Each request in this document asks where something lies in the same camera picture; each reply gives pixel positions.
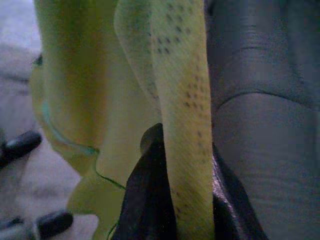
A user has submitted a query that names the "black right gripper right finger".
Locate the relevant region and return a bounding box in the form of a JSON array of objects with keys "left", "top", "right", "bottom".
[{"left": 211, "top": 142, "right": 270, "bottom": 240}]

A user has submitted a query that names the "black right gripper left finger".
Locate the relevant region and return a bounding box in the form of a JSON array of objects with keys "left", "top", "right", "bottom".
[{"left": 109, "top": 122, "right": 178, "bottom": 240}]

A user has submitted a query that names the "lime green garment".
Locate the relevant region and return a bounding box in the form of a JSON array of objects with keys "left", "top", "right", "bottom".
[{"left": 29, "top": 0, "right": 217, "bottom": 240}]

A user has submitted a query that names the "dark green leather sofa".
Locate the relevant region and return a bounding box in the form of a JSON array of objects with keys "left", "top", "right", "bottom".
[{"left": 203, "top": 0, "right": 320, "bottom": 240}]

